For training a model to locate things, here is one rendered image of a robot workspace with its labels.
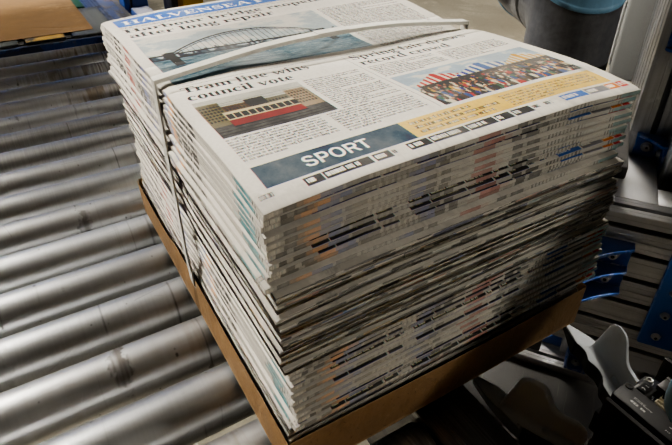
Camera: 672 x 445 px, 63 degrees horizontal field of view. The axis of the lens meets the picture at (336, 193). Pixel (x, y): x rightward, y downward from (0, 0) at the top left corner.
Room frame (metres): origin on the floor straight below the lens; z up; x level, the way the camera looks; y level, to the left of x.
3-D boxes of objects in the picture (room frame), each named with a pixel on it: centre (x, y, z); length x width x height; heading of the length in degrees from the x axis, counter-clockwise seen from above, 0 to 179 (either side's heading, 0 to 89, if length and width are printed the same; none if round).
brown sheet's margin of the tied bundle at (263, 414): (0.35, -0.05, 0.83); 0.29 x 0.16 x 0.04; 121
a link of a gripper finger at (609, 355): (0.32, -0.23, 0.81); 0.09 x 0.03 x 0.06; 4
